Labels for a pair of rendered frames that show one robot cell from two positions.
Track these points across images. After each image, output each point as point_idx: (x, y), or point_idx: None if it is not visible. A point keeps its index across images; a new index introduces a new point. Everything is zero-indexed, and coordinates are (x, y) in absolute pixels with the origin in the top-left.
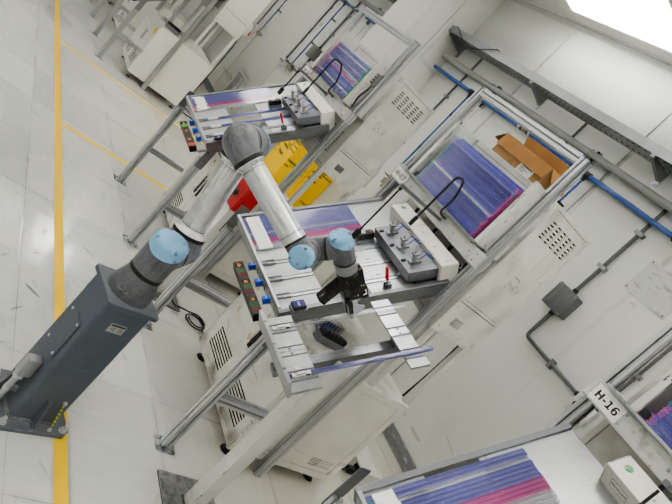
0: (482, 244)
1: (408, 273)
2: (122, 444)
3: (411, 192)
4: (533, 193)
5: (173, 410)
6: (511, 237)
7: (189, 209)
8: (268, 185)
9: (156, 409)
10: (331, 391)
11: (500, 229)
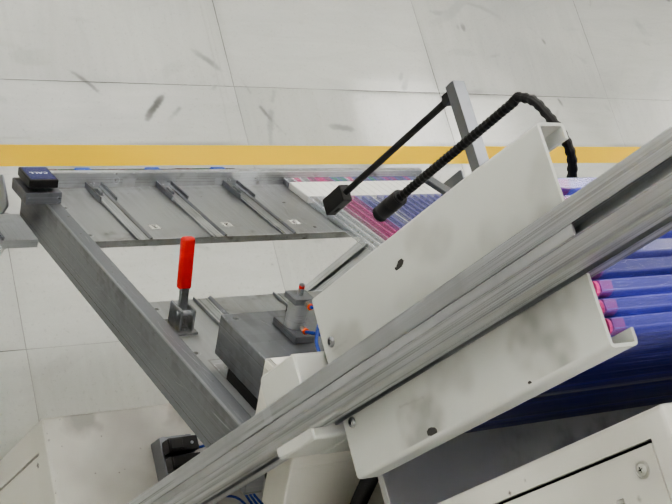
0: (324, 326)
1: (221, 316)
2: None
3: (466, 130)
4: (507, 172)
5: (25, 402)
6: (375, 356)
7: None
8: None
9: (2, 357)
10: None
11: (380, 297)
